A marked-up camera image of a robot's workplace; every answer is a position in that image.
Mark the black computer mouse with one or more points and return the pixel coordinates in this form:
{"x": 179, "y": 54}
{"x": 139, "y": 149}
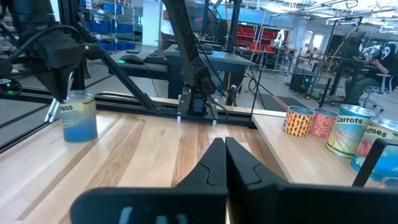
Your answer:
{"x": 132, "y": 59}

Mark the peas labelled can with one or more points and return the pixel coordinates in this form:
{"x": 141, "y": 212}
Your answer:
{"x": 79, "y": 121}

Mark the person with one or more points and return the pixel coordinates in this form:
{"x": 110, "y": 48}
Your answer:
{"x": 387, "y": 65}
{"x": 168, "y": 28}

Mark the silver aluminium extrusion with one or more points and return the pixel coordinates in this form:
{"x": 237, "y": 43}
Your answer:
{"x": 51, "y": 113}

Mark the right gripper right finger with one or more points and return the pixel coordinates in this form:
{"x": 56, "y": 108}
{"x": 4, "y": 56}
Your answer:
{"x": 255, "y": 193}

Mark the rack with red bins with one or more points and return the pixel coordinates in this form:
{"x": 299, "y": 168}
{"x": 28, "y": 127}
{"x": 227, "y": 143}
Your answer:
{"x": 248, "y": 32}

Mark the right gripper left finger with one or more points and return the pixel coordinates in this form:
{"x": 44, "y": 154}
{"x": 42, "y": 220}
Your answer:
{"x": 202, "y": 199}

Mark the white office chair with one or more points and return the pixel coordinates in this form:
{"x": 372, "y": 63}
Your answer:
{"x": 384, "y": 84}

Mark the rack with blue bins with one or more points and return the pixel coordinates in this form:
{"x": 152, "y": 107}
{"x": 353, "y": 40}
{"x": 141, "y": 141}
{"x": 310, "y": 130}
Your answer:
{"x": 124, "y": 28}

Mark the orange pepper-pattern can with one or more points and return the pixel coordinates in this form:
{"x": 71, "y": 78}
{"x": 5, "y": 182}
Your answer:
{"x": 298, "y": 124}

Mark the carrots labelled can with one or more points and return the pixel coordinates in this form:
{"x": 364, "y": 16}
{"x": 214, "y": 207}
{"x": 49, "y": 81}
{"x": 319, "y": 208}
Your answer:
{"x": 348, "y": 133}

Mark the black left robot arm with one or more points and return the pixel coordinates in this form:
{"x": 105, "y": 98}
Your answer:
{"x": 189, "y": 56}

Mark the black keyboard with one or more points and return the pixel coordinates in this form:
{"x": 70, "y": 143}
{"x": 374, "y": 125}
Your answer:
{"x": 155, "y": 56}

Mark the black desk with monitor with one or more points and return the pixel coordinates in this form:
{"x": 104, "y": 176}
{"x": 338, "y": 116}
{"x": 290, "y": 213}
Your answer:
{"x": 351, "y": 46}

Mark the black computer tower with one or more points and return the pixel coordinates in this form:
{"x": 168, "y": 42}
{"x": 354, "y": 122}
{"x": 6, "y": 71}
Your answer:
{"x": 301, "y": 82}

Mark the tomatoes labelled can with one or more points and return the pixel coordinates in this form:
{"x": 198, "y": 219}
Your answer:
{"x": 388, "y": 161}

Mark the black aluminium table frame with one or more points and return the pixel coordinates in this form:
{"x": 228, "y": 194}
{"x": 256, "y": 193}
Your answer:
{"x": 140, "y": 107}

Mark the red dotted small can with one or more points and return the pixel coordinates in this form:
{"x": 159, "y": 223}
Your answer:
{"x": 323, "y": 126}

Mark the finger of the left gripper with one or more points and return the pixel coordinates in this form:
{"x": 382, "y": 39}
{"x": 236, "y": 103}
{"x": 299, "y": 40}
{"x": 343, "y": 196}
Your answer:
{"x": 57, "y": 84}
{"x": 70, "y": 81}

